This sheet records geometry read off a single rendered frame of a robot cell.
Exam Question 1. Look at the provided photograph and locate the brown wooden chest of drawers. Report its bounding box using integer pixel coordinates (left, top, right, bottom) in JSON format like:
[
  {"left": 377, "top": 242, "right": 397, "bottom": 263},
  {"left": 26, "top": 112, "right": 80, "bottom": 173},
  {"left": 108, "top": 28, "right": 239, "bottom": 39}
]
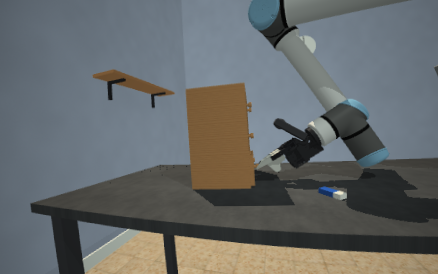
[{"left": 186, "top": 83, "right": 251, "bottom": 189}]

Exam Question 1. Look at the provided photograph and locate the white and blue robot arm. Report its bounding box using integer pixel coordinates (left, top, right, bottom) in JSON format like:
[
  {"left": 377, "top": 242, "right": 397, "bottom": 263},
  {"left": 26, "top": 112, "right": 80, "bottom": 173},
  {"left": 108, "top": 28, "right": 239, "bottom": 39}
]
[{"left": 248, "top": 0, "right": 410, "bottom": 167}]

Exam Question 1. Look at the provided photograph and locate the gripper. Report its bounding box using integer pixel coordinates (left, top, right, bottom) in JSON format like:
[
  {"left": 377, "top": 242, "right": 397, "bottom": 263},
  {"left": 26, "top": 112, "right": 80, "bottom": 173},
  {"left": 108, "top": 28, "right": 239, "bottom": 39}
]
[{"left": 256, "top": 127, "right": 324, "bottom": 172}]

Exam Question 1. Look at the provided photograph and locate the blue and white eraser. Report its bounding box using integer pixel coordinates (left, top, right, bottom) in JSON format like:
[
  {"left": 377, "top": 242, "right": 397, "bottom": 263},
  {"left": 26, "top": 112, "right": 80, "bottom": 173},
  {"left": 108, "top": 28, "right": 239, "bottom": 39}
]
[{"left": 318, "top": 187, "right": 347, "bottom": 200}]

